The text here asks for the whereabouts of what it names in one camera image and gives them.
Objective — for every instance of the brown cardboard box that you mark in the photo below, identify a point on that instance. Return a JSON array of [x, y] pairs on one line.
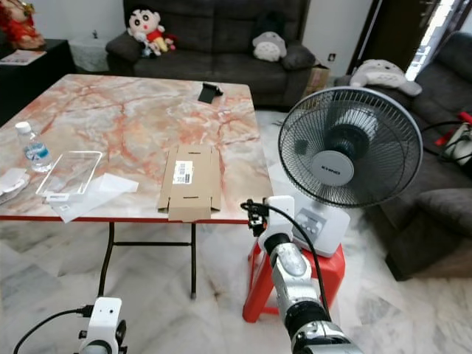
[[192, 195]]

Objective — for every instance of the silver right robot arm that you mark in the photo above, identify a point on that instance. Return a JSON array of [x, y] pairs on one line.
[[295, 280]]

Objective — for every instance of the red plastic stool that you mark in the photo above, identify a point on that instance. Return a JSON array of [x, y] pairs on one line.
[[258, 291]]

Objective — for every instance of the black and white electric fan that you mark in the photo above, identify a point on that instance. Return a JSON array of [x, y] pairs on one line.
[[332, 168]]

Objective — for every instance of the small black object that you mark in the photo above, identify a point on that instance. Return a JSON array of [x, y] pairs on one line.
[[208, 93]]

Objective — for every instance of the white paper sheet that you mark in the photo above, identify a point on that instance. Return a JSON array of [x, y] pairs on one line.
[[114, 186]]

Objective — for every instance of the brown cardboard carton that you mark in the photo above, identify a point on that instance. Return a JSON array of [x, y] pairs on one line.
[[317, 80]]

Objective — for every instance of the dark grey fabric sofa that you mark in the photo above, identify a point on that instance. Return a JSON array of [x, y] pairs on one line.
[[214, 70]]

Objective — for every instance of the orange marble top folding table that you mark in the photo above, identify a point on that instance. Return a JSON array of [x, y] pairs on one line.
[[133, 122]]

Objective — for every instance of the small grey Totoro plush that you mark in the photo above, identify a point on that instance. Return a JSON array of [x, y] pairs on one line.
[[268, 47]]

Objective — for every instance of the dark grey armchair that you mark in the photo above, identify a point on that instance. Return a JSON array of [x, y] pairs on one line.
[[435, 228]]

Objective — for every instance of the large grey Totoro plush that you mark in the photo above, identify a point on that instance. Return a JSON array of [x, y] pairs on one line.
[[383, 75]]

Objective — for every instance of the small red plush toy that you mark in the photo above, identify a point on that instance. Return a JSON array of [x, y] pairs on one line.
[[171, 43]]

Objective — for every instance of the white tissue packet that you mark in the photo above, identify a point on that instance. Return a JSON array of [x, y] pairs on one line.
[[12, 184]]

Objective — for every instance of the clear plastic tray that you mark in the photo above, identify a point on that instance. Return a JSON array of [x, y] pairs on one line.
[[53, 190]]

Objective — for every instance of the cartoon boy plush doll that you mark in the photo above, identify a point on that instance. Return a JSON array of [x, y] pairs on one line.
[[146, 28]]

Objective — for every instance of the red and white bag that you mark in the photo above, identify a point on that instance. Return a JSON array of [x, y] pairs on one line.
[[459, 140]]

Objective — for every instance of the clear plastic water bottle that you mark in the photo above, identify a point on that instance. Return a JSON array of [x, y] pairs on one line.
[[36, 153]]

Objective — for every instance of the black low TV console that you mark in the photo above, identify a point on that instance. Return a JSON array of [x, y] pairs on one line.
[[37, 85]]

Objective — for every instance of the white and red magazine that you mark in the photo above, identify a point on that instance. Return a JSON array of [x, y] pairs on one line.
[[22, 57]]

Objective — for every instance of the red and gold figurine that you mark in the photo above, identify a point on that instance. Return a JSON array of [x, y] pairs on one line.
[[19, 26]]

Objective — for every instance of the white wall socket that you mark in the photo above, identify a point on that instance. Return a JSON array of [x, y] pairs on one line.
[[331, 57]]

